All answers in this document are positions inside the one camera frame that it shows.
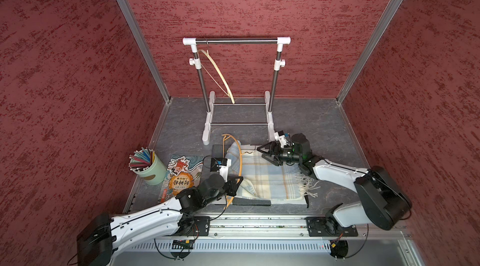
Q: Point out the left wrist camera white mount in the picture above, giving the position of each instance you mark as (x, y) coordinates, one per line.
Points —
(221, 166)

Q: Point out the aluminium corner post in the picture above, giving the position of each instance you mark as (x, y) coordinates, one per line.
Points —
(139, 37)
(381, 27)

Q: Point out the left aluminium corner post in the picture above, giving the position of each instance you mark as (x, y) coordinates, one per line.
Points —
(139, 37)

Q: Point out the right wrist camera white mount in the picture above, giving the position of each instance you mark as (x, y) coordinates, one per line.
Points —
(283, 139)

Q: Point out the blue cream plaid scarf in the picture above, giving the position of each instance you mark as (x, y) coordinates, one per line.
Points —
(234, 153)

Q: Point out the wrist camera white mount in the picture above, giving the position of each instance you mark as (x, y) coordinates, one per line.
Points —
(221, 166)
(283, 139)

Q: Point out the right aluminium corner post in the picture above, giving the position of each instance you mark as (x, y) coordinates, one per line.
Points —
(381, 27)

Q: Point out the white and steel clothes rack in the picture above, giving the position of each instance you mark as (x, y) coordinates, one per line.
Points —
(251, 66)

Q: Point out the green cup with straws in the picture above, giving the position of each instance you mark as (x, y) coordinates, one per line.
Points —
(147, 166)

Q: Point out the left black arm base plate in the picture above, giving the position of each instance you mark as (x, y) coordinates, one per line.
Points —
(193, 226)

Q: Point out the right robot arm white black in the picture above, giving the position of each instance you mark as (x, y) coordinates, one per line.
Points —
(381, 200)

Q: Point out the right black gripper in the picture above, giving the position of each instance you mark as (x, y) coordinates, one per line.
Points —
(272, 146)

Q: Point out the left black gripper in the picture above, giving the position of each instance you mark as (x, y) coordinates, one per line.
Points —
(231, 183)

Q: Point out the aluminium front rail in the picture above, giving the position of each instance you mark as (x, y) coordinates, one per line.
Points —
(244, 226)

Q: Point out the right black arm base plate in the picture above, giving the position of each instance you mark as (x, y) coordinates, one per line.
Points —
(328, 227)

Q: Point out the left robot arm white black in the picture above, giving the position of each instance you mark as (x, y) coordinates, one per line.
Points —
(105, 237)

